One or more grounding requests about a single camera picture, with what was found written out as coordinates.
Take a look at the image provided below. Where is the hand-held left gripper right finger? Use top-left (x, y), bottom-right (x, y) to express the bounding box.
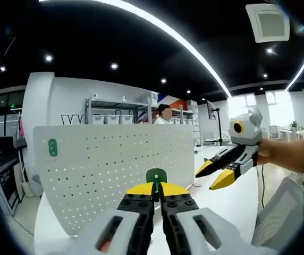
top-left (159, 182), bottom-right (277, 255)

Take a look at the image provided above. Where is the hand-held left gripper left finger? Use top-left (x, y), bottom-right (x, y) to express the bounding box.
top-left (71, 182), bottom-right (156, 255)

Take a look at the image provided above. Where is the green hook assembly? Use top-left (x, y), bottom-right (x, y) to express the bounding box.
top-left (146, 167), bottom-right (167, 202)
top-left (47, 138), bottom-right (59, 157)

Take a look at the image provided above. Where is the white perforated mounting plate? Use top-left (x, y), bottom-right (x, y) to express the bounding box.
top-left (32, 124), bottom-right (195, 239)

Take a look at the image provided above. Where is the person's right hand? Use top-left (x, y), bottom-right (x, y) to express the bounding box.
top-left (257, 139), bottom-right (279, 167)

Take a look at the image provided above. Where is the black monitor on stand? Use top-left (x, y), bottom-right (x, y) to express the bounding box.
top-left (207, 100), bottom-right (223, 146)

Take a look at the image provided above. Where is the grey mesh office chair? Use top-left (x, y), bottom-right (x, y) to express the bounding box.
top-left (251, 176), bottom-right (304, 248)

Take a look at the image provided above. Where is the long ceiling light strip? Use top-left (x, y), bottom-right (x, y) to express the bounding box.
top-left (286, 53), bottom-right (304, 91)
top-left (39, 0), bottom-right (232, 98)

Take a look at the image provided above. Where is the row of white storage bins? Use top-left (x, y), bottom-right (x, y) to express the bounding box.
top-left (91, 114), bottom-right (134, 125)

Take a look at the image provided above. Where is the grey metal shelf rack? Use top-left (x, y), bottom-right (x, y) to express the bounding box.
top-left (85, 96), bottom-right (153, 125)

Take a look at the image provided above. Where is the white ceiling air vent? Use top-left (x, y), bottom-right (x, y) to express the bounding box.
top-left (246, 2), bottom-right (291, 43)

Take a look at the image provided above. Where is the dark workstation cabinet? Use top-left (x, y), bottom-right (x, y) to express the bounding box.
top-left (0, 156), bottom-right (25, 216)

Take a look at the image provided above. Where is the pink hanging cloth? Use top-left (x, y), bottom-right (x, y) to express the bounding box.
top-left (18, 116), bottom-right (26, 139)

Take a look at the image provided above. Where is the group of ceiling spot lights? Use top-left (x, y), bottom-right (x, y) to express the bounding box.
top-left (0, 46), bottom-right (275, 103)

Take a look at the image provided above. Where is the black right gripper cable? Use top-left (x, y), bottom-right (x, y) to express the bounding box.
top-left (260, 164), bottom-right (266, 209)

